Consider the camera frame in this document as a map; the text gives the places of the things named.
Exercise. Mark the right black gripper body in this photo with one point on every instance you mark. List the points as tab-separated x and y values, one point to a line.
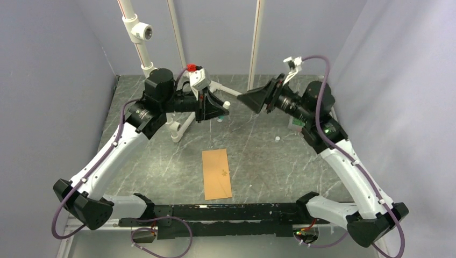
280	97

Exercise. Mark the white PVC pipe frame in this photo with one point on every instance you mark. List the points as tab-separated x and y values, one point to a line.
140	33

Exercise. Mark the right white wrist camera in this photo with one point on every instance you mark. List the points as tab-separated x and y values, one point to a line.
294	65

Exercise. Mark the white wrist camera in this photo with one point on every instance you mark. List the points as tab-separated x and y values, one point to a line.
199	79
294	65

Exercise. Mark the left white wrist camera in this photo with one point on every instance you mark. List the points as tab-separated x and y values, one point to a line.
199	79

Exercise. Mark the green white small box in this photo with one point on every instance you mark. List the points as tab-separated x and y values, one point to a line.
295	124

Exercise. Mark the aluminium rail frame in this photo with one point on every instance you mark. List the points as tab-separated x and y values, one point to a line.
262	171

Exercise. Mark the brown paper envelope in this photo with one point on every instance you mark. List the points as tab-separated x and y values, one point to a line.
216	174

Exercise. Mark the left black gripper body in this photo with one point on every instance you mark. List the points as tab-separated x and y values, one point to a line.
189	103

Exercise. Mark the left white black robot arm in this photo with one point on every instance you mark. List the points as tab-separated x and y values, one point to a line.
84	195

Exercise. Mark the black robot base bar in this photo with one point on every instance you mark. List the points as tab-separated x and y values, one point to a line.
212	220

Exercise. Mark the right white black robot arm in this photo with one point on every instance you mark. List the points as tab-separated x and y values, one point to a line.
372	213

